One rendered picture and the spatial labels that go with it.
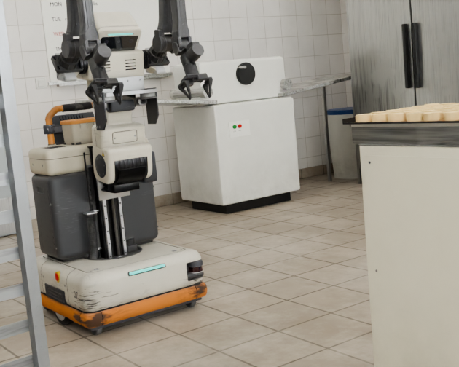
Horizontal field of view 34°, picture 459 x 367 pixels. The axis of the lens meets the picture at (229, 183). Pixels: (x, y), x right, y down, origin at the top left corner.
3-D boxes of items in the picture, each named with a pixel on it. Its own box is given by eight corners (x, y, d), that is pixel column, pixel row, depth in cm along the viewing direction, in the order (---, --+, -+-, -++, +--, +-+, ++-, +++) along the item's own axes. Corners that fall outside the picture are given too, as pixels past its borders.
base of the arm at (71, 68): (76, 56, 324) (49, 57, 317) (81, 43, 318) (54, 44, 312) (83, 71, 321) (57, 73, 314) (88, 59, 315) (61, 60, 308)
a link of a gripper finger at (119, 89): (129, 99, 293) (122, 79, 296) (113, 100, 288) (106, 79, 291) (122, 108, 298) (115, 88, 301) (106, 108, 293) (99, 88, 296)
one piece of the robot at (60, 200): (41, 279, 368) (19, 108, 357) (138, 255, 399) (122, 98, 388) (68, 290, 341) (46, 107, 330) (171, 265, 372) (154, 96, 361)
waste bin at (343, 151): (396, 172, 734) (392, 105, 724) (357, 180, 703) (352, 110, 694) (356, 170, 777) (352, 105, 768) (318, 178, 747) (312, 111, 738)
